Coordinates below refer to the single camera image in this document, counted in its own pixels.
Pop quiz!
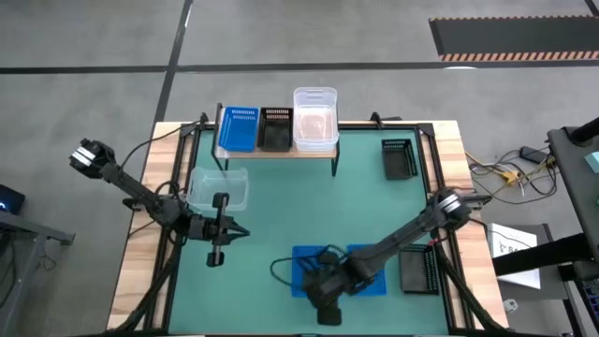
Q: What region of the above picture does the black floor cable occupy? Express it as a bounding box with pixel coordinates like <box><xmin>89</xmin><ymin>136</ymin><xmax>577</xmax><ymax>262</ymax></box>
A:
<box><xmin>470</xmin><ymin>148</ymin><xmax>562</xmax><ymax>206</ymax></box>

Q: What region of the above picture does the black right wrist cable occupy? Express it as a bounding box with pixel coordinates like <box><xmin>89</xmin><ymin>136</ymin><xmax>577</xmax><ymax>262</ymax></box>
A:
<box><xmin>270</xmin><ymin>256</ymin><xmax>308</xmax><ymax>289</ymax></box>

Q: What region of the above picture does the white cardboard box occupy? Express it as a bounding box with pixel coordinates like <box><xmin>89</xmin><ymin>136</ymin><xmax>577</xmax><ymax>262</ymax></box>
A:
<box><xmin>486</xmin><ymin>223</ymin><xmax>543</xmax><ymax>290</ymax></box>

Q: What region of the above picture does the black metal beam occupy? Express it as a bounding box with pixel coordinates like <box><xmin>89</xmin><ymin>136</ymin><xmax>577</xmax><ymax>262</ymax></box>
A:
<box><xmin>491</xmin><ymin>232</ymin><xmax>599</xmax><ymax>277</ymax></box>

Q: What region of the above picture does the black power adapter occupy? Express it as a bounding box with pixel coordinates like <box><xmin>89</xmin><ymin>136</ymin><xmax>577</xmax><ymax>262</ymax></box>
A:
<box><xmin>519</xmin><ymin>146</ymin><xmax>552</xmax><ymax>165</ymax></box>

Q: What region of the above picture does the wooden shelf with black frame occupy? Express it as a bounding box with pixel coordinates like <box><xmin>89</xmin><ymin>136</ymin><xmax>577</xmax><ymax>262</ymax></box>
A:
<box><xmin>212</xmin><ymin>101</ymin><xmax>341</xmax><ymax>178</ymax></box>

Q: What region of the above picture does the grey metal table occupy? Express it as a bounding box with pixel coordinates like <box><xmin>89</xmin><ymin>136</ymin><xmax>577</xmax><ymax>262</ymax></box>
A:
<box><xmin>0</xmin><ymin>210</ymin><xmax>76</xmax><ymax>329</ymax></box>

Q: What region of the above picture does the black metal table frame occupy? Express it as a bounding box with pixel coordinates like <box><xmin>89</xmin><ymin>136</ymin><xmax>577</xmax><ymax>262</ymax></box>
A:
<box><xmin>139</xmin><ymin>111</ymin><xmax>497</xmax><ymax>337</ymax></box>

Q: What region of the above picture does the black equipment stand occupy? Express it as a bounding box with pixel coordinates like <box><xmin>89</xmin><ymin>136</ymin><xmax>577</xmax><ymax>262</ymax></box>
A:
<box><xmin>546</xmin><ymin>116</ymin><xmax>599</xmax><ymax>337</ymax></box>

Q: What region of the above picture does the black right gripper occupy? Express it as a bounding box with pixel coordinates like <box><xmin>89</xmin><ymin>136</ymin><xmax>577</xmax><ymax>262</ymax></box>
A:
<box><xmin>301</xmin><ymin>266</ymin><xmax>359</xmax><ymax>328</ymax></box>

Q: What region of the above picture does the black sleeved cable bundle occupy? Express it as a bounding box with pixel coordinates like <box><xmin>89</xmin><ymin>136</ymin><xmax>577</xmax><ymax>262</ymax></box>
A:
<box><xmin>108</xmin><ymin>238</ymin><xmax>184</xmax><ymax>334</ymax></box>
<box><xmin>432</xmin><ymin>233</ymin><xmax>514</xmax><ymax>334</ymax></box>

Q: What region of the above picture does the black hazard-striped floor mat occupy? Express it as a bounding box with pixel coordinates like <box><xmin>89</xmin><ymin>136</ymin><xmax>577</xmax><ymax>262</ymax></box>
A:
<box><xmin>429</xmin><ymin>15</ymin><xmax>599</xmax><ymax>63</ymax></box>

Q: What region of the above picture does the black monitor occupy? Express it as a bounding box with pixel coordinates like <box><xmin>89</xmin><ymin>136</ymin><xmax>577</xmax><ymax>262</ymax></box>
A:
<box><xmin>0</xmin><ymin>183</ymin><xmax>27</xmax><ymax>216</ymax></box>

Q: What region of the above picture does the panel with coloured buttons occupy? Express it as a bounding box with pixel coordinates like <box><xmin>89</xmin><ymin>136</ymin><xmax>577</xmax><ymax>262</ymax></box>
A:
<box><xmin>579</xmin><ymin>278</ymin><xmax>599</xmax><ymax>324</ymax></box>

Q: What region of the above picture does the black plastic basket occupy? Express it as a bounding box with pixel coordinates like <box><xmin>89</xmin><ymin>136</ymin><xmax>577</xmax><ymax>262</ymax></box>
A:
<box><xmin>381</xmin><ymin>138</ymin><xmax>419</xmax><ymax>182</ymax></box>
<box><xmin>399</xmin><ymin>242</ymin><xmax>441</xmax><ymax>296</ymax></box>
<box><xmin>256</xmin><ymin>107</ymin><xmax>295</xmax><ymax>153</ymax></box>

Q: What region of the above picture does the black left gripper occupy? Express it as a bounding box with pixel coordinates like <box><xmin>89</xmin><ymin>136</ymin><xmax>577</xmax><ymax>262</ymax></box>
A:
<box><xmin>186</xmin><ymin>191</ymin><xmax>251</xmax><ymax>269</ymax></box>

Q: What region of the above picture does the green table mat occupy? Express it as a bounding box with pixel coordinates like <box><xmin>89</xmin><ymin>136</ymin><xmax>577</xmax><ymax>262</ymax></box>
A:
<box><xmin>167</xmin><ymin>128</ymin><xmax>451</xmax><ymax>336</ymax></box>

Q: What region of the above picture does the blue plastic basket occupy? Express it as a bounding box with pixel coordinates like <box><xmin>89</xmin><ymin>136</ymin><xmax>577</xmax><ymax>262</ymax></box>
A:
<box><xmin>290</xmin><ymin>245</ymin><xmax>331</xmax><ymax>300</ymax></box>
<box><xmin>217</xmin><ymin>106</ymin><xmax>261</xmax><ymax>154</ymax></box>
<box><xmin>345</xmin><ymin>242</ymin><xmax>388</xmax><ymax>298</ymax></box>

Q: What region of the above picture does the thin black cable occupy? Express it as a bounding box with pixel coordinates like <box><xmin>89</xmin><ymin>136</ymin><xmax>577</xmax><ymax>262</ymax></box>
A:
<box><xmin>119</xmin><ymin>119</ymin><xmax>203</xmax><ymax>169</ymax></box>

